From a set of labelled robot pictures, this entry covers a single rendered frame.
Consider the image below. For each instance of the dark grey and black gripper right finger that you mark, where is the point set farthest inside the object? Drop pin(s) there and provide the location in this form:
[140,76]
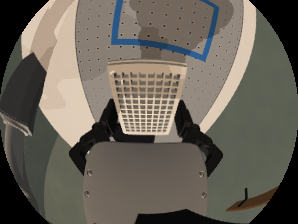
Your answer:
[191,133]

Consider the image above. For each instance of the blue tape outline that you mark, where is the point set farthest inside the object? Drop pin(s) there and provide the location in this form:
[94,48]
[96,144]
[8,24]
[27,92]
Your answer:
[116,41]

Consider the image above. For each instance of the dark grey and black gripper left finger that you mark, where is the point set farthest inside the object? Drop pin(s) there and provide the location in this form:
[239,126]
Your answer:
[101,131]

